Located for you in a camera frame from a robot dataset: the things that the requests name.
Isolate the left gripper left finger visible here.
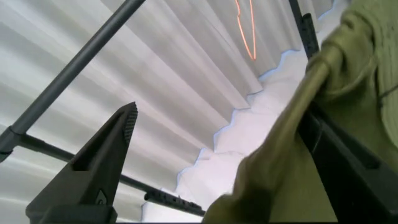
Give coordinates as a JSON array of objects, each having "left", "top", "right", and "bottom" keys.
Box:
[{"left": 25, "top": 101, "right": 139, "bottom": 222}]

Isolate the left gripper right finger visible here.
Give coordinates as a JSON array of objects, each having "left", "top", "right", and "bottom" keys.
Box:
[{"left": 297, "top": 102, "right": 398, "bottom": 222}]

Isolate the green shirt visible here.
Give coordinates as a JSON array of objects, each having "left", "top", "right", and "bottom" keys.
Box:
[{"left": 201, "top": 0, "right": 398, "bottom": 222}]

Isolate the black clothes rack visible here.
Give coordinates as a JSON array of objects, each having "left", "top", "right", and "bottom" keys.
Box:
[{"left": 0, "top": 0, "right": 321, "bottom": 218}]

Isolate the pink clothes hanger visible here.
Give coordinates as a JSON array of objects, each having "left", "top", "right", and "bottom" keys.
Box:
[{"left": 234, "top": 0, "right": 257, "bottom": 61}]

